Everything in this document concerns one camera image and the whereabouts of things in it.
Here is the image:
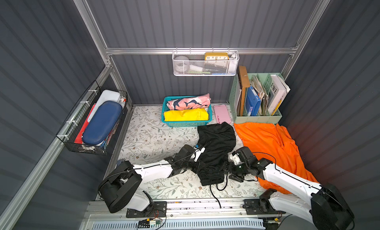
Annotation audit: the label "black shorts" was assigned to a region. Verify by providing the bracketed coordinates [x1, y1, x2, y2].
[195, 122, 236, 186]

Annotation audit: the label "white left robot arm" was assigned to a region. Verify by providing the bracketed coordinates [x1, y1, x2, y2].
[98, 144, 205, 213]

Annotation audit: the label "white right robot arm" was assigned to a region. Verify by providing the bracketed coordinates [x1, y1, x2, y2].
[228, 146, 355, 230]

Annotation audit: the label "orange shorts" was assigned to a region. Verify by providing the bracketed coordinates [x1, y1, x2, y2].
[234, 123, 317, 182]

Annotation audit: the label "roll of tape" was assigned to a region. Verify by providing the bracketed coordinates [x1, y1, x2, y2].
[173, 56, 190, 73]

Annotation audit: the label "teal plastic basket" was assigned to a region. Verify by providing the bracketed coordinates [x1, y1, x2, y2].
[161, 96, 213, 128]

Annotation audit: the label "yellow folded cloth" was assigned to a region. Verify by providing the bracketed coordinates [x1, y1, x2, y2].
[164, 108, 209, 122]

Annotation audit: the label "pink plastic case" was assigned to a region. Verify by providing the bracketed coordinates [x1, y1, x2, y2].
[213, 105, 231, 124]

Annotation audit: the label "mint green file organizer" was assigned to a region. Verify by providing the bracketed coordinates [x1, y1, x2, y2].
[228, 74, 283, 124]

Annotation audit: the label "blue binder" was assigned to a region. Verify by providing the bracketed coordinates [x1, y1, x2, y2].
[245, 86, 261, 116]

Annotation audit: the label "pink patterned folded cloth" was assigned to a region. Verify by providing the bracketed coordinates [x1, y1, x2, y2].
[166, 93, 211, 111]

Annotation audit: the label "white yellow book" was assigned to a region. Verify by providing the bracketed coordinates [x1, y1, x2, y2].
[267, 74, 291, 116]

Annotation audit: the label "navy blue oval case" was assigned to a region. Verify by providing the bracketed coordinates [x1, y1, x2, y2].
[82, 101, 123, 145]

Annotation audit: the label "white flat box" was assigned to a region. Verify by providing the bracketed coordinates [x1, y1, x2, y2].
[87, 89, 121, 123]

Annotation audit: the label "yellow clock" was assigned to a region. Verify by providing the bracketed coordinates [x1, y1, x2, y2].
[204, 52, 229, 61]

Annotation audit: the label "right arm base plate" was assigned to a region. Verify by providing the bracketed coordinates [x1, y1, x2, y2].
[242, 198, 285, 216]

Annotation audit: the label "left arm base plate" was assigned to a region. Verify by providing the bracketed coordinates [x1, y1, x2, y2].
[126, 201, 168, 218]

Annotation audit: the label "aluminium front rail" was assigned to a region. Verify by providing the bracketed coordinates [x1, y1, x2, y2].
[80, 197, 296, 230]

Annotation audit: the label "white wire wall basket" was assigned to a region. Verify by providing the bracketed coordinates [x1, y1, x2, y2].
[172, 49, 240, 76]

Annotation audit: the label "black wire side basket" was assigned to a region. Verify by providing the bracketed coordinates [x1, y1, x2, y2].
[56, 81, 129, 155]

